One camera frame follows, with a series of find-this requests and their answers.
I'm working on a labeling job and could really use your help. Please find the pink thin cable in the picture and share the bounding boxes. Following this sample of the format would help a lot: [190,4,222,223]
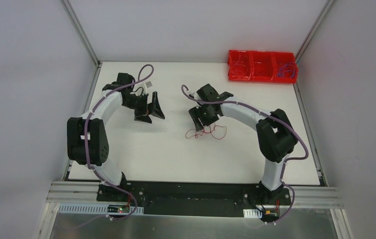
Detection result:
[231,51,252,80]

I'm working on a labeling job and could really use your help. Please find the lavender thin cable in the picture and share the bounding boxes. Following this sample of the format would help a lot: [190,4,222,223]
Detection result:
[276,59,305,80]

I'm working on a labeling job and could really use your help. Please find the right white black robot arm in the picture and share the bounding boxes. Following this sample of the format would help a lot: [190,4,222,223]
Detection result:
[181,84,298,204]

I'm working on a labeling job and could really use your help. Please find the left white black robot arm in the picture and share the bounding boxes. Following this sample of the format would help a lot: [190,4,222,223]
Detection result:
[67,73,165,202]

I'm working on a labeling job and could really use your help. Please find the red three-compartment plastic bin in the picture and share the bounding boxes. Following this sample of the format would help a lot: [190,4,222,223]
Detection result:
[228,50,299,84]

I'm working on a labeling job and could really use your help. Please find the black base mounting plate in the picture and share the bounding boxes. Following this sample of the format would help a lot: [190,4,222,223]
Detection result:
[96,181,291,218]

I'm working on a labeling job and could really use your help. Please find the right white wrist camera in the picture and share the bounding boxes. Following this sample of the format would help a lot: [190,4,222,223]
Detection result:
[187,90,200,100]

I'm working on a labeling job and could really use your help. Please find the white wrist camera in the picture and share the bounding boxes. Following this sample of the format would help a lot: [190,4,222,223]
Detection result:
[187,90,200,100]
[143,81,152,89]

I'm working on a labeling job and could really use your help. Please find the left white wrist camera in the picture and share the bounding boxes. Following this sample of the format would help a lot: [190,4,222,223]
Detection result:
[143,81,152,89]

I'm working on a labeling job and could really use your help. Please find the aluminium front rail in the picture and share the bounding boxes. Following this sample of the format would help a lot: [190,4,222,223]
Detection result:
[46,181,344,209]

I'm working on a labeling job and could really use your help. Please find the white slotted cable duct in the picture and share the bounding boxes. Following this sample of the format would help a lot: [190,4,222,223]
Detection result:
[58,203,144,216]

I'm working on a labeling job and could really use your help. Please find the left aluminium frame post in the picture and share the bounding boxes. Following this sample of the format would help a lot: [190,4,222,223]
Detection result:
[60,0,100,68]

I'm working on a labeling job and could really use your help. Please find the aluminium frame post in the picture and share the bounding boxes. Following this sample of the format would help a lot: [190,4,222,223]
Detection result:
[60,0,100,68]
[295,0,337,62]

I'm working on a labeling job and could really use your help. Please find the right aluminium frame post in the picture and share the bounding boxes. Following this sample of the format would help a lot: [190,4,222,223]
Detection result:
[295,0,337,62]

